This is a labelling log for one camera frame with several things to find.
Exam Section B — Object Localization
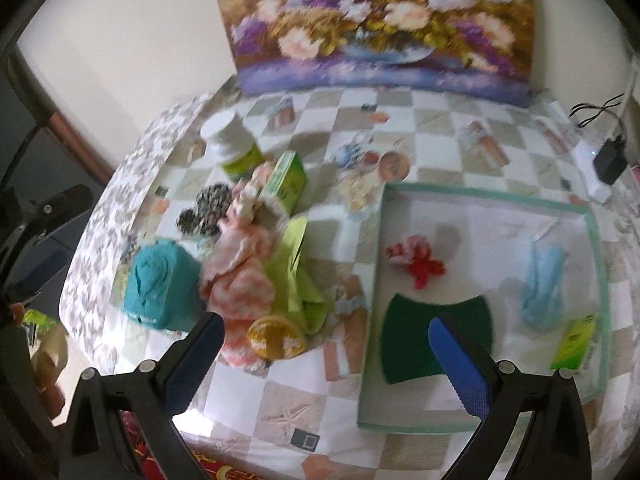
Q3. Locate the flower painting canvas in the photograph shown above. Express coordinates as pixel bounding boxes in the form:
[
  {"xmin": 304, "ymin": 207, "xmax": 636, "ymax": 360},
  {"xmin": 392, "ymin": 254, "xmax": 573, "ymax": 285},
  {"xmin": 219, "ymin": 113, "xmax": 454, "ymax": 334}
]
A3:
[{"xmin": 217, "ymin": 0, "xmax": 535, "ymax": 107}]

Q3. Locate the pink white fuzzy cloth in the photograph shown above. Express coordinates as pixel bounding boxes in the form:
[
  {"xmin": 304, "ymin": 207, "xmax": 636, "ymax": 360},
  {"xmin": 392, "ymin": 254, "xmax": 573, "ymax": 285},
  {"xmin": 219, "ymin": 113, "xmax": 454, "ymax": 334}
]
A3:
[{"xmin": 198, "ymin": 219, "xmax": 279, "ymax": 371}]

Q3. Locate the teal plastic toy case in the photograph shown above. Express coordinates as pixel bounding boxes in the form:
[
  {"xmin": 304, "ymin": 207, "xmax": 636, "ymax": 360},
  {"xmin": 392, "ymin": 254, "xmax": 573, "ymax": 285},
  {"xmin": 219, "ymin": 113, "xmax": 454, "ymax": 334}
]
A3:
[{"xmin": 122, "ymin": 240, "xmax": 205, "ymax": 332}]

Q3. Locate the red pink flower hair tie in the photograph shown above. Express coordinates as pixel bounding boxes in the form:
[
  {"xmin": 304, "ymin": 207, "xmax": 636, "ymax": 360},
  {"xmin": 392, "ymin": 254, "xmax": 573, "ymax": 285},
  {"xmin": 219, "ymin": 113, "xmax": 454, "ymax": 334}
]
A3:
[{"xmin": 383, "ymin": 234, "xmax": 447, "ymax": 291}]

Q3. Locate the green tissue pack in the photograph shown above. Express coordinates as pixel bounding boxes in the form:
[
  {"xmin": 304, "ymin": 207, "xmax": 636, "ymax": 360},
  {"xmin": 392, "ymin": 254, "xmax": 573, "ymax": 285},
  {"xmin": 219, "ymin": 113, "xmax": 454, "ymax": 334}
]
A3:
[
  {"xmin": 550, "ymin": 314, "xmax": 598, "ymax": 370},
  {"xmin": 260, "ymin": 151, "xmax": 307, "ymax": 216}
]

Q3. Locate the blue face mask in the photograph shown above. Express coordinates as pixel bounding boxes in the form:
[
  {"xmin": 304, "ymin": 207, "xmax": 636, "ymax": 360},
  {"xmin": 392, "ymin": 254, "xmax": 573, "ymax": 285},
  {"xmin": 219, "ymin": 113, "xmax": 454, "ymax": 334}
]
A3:
[{"xmin": 521, "ymin": 242, "xmax": 567, "ymax": 333}]

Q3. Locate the person right hand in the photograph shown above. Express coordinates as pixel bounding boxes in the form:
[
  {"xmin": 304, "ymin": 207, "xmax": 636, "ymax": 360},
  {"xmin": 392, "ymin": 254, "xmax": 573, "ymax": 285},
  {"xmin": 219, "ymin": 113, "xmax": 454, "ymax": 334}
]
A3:
[{"xmin": 32, "ymin": 325, "xmax": 68, "ymax": 419}]

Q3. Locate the black cable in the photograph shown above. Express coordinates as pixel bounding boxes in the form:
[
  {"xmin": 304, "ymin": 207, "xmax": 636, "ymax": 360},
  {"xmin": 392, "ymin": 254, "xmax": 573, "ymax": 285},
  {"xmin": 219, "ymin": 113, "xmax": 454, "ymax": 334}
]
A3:
[{"xmin": 568, "ymin": 91, "xmax": 626, "ymax": 141}]

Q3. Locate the patterned tablecloth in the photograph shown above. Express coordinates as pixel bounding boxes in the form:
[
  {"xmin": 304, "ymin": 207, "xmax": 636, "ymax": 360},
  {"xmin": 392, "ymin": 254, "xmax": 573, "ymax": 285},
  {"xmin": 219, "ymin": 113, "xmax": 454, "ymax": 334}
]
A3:
[{"xmin": 58, "ymin": 77, "xmax": 640, "ymax": 480}]

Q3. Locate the white power strip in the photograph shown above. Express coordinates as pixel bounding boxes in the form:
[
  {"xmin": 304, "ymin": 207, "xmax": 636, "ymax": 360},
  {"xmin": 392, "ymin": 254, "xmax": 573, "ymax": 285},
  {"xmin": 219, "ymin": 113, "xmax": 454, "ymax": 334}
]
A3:
[{"xmin": 572, "ymin": 140, "xmax": 612, "ymax": 205}]

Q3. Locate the leopard print scrunchie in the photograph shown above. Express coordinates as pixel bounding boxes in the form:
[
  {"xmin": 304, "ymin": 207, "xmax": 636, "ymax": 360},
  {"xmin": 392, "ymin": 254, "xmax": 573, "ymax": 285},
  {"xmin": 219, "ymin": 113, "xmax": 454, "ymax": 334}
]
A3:
[{"xmin": 176, "ymin": 183, "xmax": 232, "ymax": 237}]

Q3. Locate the black power adapter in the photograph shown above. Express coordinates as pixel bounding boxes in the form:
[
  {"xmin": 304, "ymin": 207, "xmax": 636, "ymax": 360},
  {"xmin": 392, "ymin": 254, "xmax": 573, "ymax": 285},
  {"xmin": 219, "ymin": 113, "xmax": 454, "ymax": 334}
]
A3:
[{"xmin": 593, "ymin": 136, "xmax": 627, "ymax": 185}]

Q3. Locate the teal shallow tray box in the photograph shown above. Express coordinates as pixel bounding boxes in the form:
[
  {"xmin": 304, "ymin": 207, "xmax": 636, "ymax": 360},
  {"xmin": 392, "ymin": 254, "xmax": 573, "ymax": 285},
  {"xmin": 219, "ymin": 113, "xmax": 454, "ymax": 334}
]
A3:
[{"xmin": 358, "ymin": 183, "xmax": 611, "ymax": 434}]

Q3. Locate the pink white scrunchie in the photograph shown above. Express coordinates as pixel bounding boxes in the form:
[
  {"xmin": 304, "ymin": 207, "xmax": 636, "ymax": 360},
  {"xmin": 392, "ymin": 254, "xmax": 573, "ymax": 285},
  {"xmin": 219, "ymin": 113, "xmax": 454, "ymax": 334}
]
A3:
[{"xmin": 227, "ymin": 160, "xmax": 273, "ymax": 226}]

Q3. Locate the white pill bottle green label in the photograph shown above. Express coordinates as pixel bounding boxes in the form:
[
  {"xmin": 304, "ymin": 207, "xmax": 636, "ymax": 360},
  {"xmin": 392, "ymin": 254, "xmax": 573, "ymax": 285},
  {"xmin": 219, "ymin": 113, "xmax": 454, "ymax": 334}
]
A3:
[{"xmin": 201, "ymin": 110, "xmax": 265, "ymax": 181}]

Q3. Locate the green tissue pack upright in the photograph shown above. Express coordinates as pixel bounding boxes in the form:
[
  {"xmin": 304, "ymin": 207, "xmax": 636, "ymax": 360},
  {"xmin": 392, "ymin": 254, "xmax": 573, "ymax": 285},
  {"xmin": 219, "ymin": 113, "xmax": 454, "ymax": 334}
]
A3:
[{"xmin": 260, "ymin": 151, "xmax": 307, "ymax": 216}]

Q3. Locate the yellow green sponge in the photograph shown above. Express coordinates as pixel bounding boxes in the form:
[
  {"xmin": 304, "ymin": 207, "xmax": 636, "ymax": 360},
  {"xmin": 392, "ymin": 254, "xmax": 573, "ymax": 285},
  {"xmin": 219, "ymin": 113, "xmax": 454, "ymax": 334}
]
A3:
[{"xmin": 380, "ymin": 294, "xmax": 494, "ymax": 385}]

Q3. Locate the lime green cloth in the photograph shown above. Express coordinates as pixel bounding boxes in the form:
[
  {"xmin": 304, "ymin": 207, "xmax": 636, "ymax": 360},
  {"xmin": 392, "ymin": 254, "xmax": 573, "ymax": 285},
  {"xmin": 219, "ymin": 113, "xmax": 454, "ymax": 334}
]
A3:
[{"xmin": 264, "ymin": 217, "xmax": 329, "ymax": 336}]

